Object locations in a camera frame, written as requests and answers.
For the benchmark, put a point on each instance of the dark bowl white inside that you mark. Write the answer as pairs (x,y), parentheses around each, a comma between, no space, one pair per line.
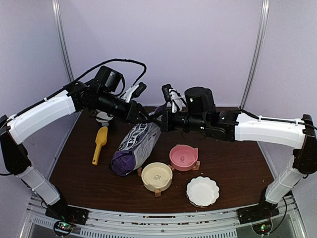
(103,118)

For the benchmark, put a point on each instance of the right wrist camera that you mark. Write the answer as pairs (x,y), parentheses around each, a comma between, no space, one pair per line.
(173,97)

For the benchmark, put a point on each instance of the aluminium front rail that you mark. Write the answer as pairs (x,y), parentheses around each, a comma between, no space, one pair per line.
(206,224)

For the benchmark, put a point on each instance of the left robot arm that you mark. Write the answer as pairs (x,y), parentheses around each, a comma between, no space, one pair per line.
(96,94)

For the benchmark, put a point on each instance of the aluminium corner post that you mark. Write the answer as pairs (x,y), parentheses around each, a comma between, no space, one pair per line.
(62,40)
(257,51)

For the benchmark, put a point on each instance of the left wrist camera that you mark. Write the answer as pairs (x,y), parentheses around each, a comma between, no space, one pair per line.
(134,92)

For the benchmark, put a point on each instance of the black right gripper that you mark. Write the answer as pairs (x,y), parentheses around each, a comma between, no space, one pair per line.
(165,124)

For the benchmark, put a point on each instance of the white scalloped dish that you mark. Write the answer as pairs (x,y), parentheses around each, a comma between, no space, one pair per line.
(202,191)

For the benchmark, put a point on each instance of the purple pet food bag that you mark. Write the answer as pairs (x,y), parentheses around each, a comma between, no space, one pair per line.
(135,148)

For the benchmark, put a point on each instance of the wooden stand under cream bowl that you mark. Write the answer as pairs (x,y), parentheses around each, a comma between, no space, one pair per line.
(157,194)

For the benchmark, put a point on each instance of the cream pet bowl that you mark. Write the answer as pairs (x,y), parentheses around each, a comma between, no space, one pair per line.
(156,176)

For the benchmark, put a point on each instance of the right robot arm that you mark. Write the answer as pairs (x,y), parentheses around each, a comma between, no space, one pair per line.
(241,125)

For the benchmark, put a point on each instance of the yellow plastic scoop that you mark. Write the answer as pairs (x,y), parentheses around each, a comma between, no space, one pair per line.
(101,140)

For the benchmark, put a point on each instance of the aluminium corner post left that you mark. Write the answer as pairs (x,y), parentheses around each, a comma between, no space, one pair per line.
(62,40)

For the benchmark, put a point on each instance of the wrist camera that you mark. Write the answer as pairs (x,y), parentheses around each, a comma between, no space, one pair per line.
(173,97)
(134,92)

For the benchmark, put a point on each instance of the aluminium corner post right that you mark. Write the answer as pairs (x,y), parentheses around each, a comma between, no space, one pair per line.
(257,51)

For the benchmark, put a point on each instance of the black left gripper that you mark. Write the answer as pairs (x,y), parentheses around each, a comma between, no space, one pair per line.
(132,111)

